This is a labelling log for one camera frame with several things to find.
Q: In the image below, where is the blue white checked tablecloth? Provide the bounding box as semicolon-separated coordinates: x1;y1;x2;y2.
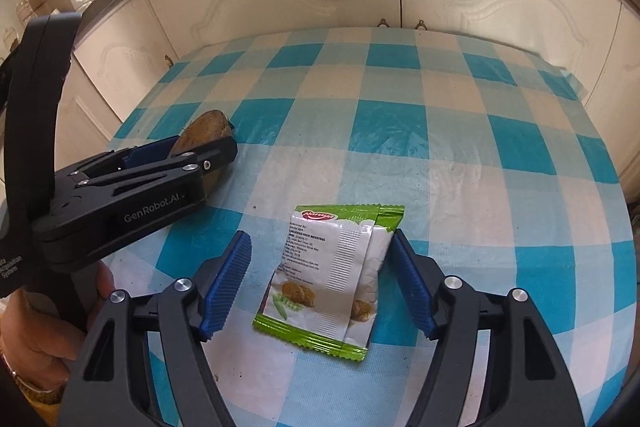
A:
102;26;633;427

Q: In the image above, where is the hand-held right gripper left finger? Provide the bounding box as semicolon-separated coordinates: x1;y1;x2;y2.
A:
60;229;253;427

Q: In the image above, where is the large brown fruit husk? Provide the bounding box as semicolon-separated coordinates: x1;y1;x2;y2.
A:
171;109;237;190

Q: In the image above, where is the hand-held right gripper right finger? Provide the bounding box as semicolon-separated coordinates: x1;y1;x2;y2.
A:
387;229;586;427

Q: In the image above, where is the person's left hand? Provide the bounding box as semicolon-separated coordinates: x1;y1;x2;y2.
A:
0;263;117;395

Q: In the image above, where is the green white snack packet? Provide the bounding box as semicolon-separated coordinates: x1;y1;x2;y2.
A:
252;203;406;363

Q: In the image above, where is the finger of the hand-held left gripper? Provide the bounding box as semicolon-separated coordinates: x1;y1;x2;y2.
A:
80;142;178;176
54;137;239;208

